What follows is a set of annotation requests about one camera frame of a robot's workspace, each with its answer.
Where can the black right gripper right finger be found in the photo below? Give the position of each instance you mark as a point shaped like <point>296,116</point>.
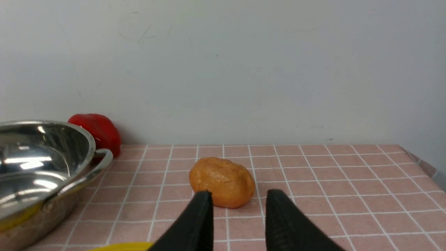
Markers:
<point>288,229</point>

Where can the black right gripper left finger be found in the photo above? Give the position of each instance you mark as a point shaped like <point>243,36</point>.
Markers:
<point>194,228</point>

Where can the yellow woven steamer lid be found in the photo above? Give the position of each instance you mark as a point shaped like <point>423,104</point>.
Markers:
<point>131,246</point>

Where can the stainless steel pot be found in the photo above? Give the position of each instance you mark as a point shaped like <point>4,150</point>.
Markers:
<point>45,167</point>

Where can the pink checkered tablecloth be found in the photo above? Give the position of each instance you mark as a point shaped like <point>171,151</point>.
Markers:
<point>366,197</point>

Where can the red bell pepper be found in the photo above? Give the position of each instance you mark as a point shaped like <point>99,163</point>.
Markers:
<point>105,134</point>

